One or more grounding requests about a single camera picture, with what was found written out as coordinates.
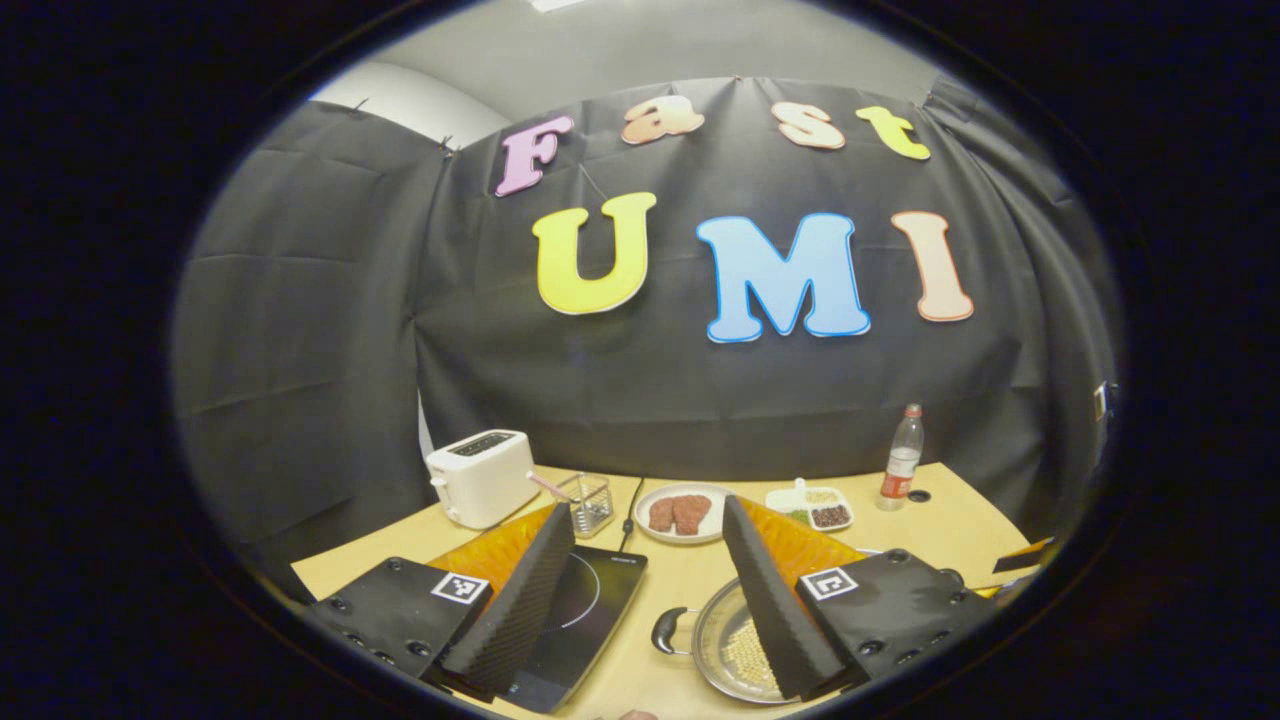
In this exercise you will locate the black backdrop cloth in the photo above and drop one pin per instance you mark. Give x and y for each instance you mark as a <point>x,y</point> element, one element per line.
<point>320,330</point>

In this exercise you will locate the pile of soybeans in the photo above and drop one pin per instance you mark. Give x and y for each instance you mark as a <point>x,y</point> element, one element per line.
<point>748,655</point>

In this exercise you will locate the pink stick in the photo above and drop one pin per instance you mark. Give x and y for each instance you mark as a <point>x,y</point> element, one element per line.
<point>548,486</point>

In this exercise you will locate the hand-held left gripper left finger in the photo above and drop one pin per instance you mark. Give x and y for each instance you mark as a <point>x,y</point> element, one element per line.
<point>520,600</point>

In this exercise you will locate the large ceiling light panel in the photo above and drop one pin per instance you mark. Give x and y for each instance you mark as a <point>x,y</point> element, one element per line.
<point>558,4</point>

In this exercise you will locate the brown meat piece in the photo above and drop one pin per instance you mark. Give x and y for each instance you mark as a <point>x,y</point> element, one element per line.
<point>662,513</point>
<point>693,513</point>

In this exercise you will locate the black induction cooktop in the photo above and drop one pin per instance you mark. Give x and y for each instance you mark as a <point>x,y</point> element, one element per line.
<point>590,610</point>

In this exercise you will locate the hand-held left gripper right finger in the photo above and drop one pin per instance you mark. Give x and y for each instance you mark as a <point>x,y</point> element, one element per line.
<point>775,610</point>

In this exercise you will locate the white toaster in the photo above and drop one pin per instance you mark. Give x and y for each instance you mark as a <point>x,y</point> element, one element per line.
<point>480,485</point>

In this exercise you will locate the clear plastic bottle red label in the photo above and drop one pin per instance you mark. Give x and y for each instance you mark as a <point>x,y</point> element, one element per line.
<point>901,470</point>

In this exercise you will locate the white round plate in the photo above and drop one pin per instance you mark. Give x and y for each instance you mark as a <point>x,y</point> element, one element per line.
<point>728,510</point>

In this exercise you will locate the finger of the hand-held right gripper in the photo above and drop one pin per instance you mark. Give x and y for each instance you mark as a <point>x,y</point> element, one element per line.
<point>1025,558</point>

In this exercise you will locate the white divided dish with beans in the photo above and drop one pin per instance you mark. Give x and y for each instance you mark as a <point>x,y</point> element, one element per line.
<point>825,510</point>

